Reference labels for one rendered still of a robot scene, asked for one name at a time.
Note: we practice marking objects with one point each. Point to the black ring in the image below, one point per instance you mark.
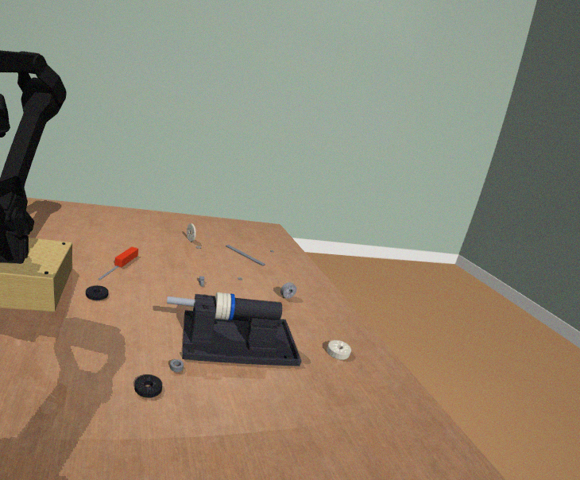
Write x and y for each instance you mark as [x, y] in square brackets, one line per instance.
[148, 379]

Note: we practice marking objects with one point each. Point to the black round disc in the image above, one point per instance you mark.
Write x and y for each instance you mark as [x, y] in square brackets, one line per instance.
[96, 292]

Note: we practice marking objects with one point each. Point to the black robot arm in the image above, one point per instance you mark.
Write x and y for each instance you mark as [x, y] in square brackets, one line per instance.
[41, 99]

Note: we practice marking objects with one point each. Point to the red-handled screwdriver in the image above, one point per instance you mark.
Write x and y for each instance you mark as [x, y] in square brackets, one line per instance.
[123, 259]

